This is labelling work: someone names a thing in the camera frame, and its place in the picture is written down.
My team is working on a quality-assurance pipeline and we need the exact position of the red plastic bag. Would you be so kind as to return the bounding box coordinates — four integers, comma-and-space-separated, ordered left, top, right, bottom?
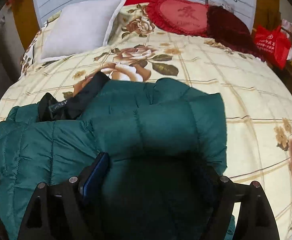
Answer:
254, 25, 291, 70

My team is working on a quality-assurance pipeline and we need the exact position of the white square pillow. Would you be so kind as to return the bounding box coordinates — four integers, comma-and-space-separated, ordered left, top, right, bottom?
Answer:
40, 0, 126, 63

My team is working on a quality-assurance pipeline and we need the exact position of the grey wardrobe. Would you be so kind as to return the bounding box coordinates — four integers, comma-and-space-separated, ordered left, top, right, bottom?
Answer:
0, 5, 25, 99

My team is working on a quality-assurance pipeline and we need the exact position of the red heart-shaped cushion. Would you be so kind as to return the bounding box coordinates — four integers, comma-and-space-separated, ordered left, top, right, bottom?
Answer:
146, 0, 208, 37

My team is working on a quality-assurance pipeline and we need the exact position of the dark red velvet cushion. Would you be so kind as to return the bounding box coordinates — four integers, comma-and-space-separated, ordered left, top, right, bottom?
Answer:
207, 5, 265, 62

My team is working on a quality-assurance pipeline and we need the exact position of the dark green quilted jacket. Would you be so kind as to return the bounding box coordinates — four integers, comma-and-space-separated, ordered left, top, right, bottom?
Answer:
0, 78, 227, 239

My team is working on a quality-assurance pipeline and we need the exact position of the floral checked bed quilt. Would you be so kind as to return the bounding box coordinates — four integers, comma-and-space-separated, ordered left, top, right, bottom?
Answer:
0, 4, 292, 239

